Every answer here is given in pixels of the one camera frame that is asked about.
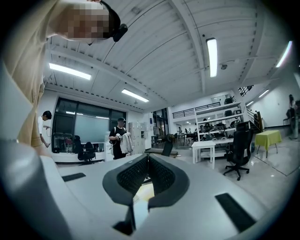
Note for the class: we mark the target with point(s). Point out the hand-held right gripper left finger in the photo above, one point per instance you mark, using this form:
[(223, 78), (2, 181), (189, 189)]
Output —
[(89, 187)]

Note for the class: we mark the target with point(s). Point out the white square table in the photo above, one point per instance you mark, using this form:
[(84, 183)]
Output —
[(203, 145)]

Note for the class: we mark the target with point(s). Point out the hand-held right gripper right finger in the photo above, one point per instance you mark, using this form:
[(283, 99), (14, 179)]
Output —
[(199, 204)]

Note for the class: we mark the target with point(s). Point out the black office chair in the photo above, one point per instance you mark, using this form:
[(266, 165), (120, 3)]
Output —
[(168, 145), (85, 150), (240, 145)]

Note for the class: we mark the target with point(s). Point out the table with green cover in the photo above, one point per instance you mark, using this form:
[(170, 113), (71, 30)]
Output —
[(268, 138)]

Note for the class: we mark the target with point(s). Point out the person's tan shirt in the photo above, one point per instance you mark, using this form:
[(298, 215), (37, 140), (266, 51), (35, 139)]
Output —
[(23, 70)]

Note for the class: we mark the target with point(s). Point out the long ceiling light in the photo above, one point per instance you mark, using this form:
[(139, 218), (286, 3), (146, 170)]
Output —
[(134, 95), (284, 54), (212, 57), (70, 71)]

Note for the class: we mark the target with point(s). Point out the dark framed glass window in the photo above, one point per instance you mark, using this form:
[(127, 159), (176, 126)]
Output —
[(93, 126)]

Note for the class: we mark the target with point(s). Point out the black head camera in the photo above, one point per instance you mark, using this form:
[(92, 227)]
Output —
[(118, 28)]

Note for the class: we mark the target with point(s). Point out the white shelf unit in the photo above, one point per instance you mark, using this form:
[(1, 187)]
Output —
[(220, 119)]

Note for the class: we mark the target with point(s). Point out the white locker cabinet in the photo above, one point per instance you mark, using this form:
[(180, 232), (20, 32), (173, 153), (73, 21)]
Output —
[(137, 136)]

